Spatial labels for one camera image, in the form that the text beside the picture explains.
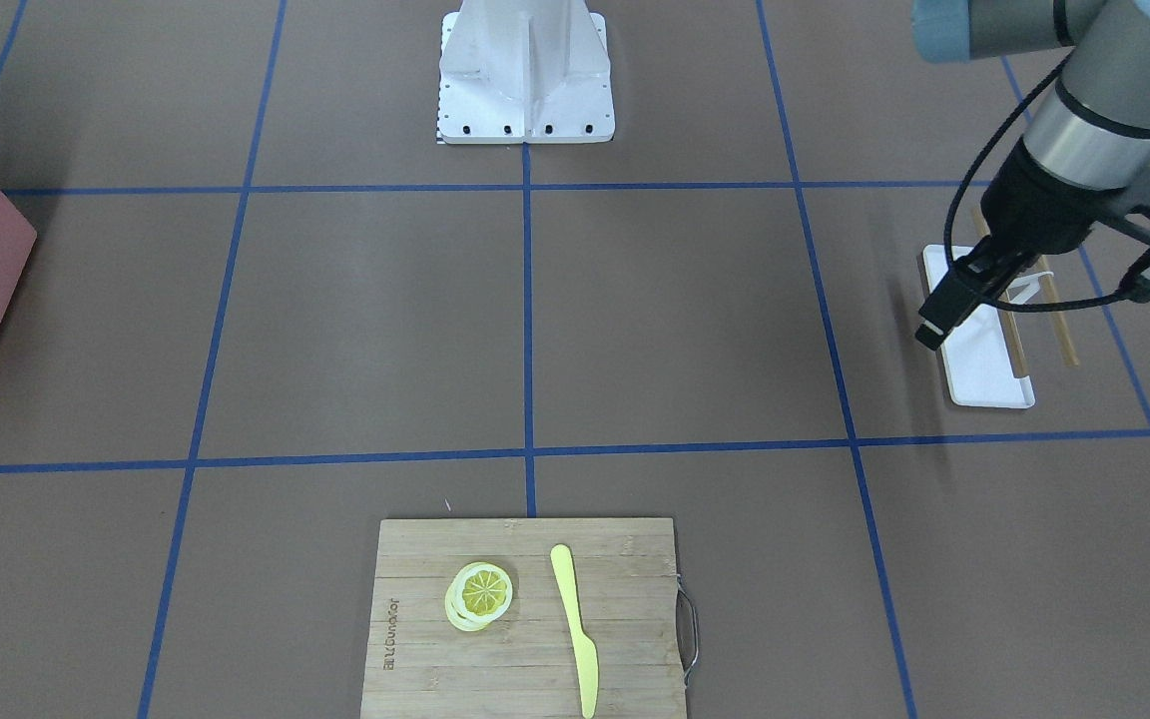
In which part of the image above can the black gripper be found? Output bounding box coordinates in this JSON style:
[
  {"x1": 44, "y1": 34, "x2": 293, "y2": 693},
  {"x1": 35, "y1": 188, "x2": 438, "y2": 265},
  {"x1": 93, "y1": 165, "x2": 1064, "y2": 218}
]
[{"x1": 914, "y1": 140, "x2": 1121, "y2": 351}]

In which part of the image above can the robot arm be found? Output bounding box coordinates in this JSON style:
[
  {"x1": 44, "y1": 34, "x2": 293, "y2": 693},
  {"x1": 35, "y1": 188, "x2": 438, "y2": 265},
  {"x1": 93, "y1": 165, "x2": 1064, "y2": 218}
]
[{"x1": 911, "y1": 1, "x2": 1150, "y2": 351}]

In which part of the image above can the white paper chopstick band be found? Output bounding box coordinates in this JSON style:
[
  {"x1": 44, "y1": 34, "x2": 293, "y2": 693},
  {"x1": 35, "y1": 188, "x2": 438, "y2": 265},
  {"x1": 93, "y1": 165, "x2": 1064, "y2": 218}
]
[{"x1": 1002, "y1": 271, "x2": 1053, "y2": 305}]

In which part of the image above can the wooden chopstick far from tray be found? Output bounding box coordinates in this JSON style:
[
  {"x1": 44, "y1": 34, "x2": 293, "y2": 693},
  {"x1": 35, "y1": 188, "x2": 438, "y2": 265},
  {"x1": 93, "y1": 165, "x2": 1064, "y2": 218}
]
[{"x1": 1035, "y1": 257, "x2": 1081, "y2": 368}]

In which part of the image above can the white rectangular tray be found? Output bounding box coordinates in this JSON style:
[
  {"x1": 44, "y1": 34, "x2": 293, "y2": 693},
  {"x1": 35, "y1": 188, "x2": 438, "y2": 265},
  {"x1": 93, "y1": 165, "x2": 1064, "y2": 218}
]
[{"x1": 922, "y1": 245, "x2": 1036, "y2": 410}]

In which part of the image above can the bamboo cutting board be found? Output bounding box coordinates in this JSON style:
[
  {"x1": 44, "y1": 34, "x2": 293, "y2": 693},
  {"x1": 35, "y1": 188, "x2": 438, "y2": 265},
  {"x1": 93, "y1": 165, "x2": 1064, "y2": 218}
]
[{"x1": 359, "y1": 517, "x2": 688, "y2": 718}]

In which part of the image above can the yellow plastic knife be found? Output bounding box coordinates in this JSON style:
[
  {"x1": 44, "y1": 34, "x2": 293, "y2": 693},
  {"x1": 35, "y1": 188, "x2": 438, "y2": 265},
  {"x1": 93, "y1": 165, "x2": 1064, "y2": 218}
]
[{"x1": 549, "y1": 543, "x2": 601, "y2": 718}]

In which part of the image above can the yellow lemon slice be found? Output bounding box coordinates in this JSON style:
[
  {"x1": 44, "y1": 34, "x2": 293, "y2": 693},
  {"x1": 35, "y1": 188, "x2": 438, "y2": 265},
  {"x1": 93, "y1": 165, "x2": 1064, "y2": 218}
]
[{"x1": 443, "y1": 561, "x2": 514, "y2": 632}]

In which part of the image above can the black braided cable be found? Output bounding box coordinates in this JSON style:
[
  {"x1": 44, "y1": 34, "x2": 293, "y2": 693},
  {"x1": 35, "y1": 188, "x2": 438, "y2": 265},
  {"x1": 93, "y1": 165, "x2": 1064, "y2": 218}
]
[{"x1": 942, "y1": 49, "x2": 1150, "y2": 311}]

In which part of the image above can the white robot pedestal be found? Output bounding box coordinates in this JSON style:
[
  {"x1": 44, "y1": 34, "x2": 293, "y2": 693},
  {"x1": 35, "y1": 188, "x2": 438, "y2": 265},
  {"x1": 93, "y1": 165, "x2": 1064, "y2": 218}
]
[{"x1": 435, "y1": 1, "x2": 616, "y2": 145}]

